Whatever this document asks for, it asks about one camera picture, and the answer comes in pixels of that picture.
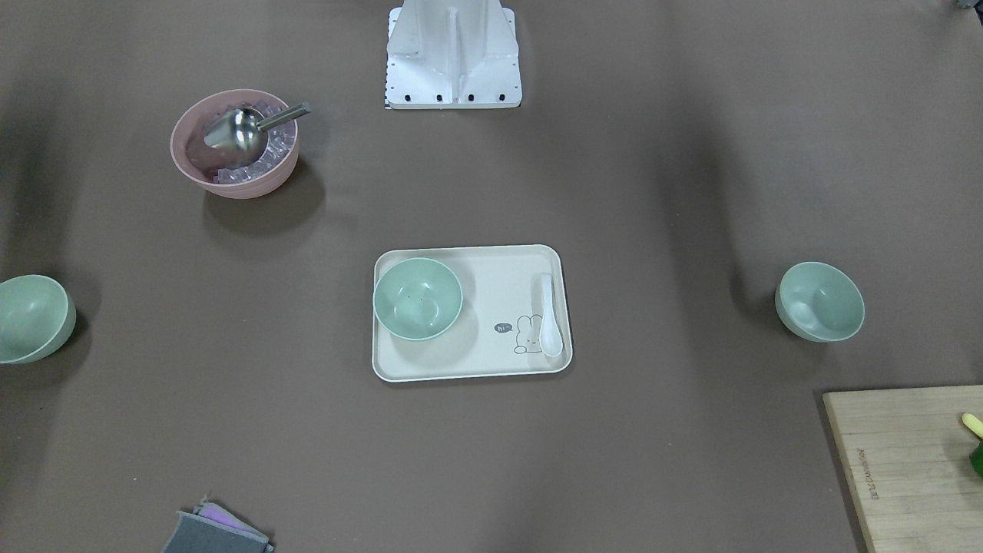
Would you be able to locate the grey folded cloth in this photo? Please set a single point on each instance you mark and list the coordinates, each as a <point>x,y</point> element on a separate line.
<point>210,527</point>

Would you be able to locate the green lime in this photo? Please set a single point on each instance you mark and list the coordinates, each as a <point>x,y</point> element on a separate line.
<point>976,459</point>

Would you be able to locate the white ceramic spoon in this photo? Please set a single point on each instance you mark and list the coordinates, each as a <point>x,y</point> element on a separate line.
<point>551,341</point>

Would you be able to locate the wooden cutting board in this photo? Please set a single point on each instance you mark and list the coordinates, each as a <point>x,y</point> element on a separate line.
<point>906,458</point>

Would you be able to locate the metal ice scoop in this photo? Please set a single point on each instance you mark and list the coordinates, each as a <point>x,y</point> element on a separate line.
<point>243,130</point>

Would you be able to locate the yellow lemon piece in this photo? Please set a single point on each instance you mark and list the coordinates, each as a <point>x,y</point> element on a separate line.
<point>973,424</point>

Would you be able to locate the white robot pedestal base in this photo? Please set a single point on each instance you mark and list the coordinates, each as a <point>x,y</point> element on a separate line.
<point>452,55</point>

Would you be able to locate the cream rabbit tray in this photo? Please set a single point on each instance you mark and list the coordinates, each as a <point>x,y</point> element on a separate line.
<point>498,332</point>

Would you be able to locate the green bowl on tray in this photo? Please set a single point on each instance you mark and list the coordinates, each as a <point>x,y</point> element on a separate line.
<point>418,299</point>

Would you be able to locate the pink bowl with ice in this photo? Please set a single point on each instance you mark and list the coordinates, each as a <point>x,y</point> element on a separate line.
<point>272,169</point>

